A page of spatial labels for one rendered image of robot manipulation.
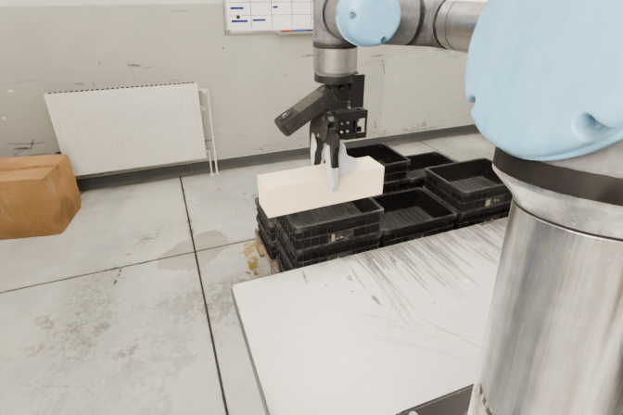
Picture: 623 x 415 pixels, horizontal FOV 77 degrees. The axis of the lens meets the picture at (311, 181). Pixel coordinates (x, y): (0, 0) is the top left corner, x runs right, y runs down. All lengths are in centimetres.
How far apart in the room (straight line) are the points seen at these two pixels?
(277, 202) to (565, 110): 56
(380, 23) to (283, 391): 68
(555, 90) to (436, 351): 81
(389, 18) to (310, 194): 34
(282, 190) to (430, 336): 50
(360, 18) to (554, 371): 42
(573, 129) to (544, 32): 5
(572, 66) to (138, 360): 189
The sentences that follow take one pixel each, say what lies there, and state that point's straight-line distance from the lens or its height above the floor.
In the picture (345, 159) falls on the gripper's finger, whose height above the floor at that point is 113.
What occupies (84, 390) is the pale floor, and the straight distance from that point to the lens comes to 195.
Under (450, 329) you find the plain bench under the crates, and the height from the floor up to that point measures 70.
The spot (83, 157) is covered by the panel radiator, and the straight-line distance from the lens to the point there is 331.
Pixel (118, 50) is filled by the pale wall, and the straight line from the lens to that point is 322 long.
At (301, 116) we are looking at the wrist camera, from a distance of 67.
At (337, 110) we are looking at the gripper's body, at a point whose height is 122.
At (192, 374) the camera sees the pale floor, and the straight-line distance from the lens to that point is 184.
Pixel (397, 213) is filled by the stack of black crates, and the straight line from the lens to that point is 205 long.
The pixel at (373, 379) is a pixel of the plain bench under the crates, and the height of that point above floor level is 70.
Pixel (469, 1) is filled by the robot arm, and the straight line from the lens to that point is 55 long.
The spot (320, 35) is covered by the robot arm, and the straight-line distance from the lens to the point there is 66.
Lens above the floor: 141
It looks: 26 degrees down
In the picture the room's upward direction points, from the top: straight up
